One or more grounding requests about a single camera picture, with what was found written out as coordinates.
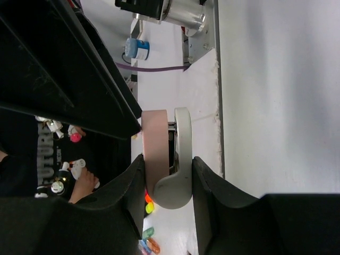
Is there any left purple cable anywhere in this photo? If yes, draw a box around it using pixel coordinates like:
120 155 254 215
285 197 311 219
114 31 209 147
115 61 190 73

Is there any yellow orange highlighter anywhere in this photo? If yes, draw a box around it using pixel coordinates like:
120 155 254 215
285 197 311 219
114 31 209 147
144 193 155 214

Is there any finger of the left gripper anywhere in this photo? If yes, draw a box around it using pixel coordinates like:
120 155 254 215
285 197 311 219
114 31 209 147
51 1 142 139

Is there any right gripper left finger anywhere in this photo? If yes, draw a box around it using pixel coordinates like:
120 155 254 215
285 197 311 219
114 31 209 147
1 155 145 254

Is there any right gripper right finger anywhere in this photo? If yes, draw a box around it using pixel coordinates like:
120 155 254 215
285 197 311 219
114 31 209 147
192 157 339 254

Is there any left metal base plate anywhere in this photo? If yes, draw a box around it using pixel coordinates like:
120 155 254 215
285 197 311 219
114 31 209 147
183 1 219 66

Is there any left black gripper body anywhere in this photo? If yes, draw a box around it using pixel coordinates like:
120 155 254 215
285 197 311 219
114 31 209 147
1 1 80 117

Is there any pink mini stapler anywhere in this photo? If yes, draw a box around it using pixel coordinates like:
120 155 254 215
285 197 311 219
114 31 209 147
141 107 193 209

